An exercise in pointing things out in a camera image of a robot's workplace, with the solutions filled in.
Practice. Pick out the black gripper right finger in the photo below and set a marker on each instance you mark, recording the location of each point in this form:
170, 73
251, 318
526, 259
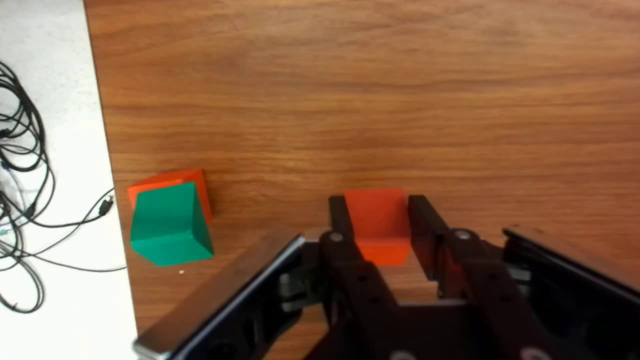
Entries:
467, 281

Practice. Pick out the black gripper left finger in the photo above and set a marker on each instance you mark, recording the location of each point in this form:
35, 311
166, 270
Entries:
346, 281

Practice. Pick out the orange cube block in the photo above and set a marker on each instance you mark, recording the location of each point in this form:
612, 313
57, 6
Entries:
378, 222

